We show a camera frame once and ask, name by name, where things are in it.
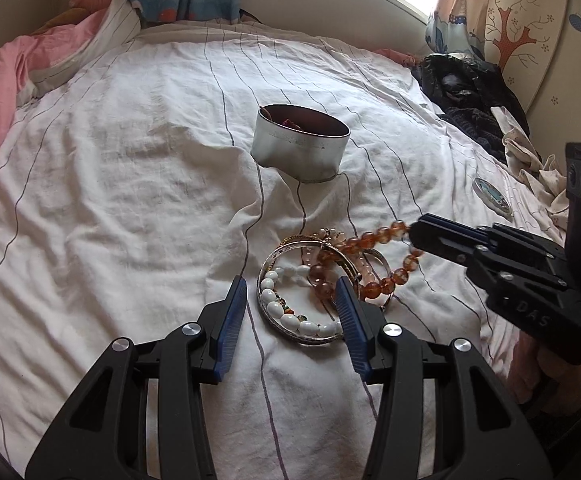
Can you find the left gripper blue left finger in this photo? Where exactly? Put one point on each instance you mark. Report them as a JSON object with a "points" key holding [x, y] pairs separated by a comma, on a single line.
{"points": [[223, 336]]}

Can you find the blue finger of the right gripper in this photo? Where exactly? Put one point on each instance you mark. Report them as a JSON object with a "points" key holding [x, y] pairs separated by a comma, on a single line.
{"points": [[447, 239]]}

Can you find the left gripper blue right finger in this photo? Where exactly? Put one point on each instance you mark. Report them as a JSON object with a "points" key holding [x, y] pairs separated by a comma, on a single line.
{"points": [[361, 324]]}

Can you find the round silver metal tin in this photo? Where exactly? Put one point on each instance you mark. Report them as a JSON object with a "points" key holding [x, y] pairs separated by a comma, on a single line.
{"points": [[305, 144]]}

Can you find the silver metal bangle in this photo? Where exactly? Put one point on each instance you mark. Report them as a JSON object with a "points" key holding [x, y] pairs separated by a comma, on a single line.
{"points": [[317, 260]]}

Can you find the person's right hand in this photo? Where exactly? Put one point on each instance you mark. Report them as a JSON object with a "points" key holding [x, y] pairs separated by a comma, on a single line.
{"points": [[531, 363]]}

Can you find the round tin lid blue print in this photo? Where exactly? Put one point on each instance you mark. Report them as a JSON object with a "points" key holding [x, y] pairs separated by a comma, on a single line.
{"points": [[492, 198]]}

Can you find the cream crumpled cloth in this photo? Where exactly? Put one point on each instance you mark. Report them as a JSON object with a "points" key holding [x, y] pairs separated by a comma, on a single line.
{"points": [[543, 179]]}

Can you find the black puffer jacket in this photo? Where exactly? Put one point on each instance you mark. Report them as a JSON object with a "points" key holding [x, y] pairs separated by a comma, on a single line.
{"points": [[466, 88]]}

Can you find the white striped duvet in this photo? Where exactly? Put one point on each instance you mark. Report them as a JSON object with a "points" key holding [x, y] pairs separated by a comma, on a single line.
{"points": [[129, 200]]}

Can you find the whale print curtain right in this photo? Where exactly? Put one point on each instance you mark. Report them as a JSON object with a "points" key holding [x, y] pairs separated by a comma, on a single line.
{"points": [[457, 26]]}

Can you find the pink blanket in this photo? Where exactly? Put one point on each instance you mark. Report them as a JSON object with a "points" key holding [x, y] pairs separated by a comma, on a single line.
{"points": [[30, 64]]}

